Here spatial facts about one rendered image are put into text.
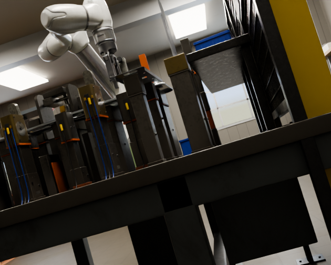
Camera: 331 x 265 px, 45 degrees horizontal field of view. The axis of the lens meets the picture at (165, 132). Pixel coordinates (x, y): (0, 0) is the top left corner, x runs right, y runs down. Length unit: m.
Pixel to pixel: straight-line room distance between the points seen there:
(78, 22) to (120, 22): 4.08
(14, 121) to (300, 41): 1.07
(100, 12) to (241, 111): 6.76
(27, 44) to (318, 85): 5.33
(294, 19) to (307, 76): 0.15
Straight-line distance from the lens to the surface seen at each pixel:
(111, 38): 1.69
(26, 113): 2.15
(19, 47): 6.15
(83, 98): 1.44
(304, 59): 1.07
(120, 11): 5.77
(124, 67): 1.84
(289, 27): 1.09
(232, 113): 8.27
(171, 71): 1.45
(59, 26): 1.64
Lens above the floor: 0.69
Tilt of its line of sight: 5 degrees up
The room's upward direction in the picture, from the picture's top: 17 degrees counter-clockwise
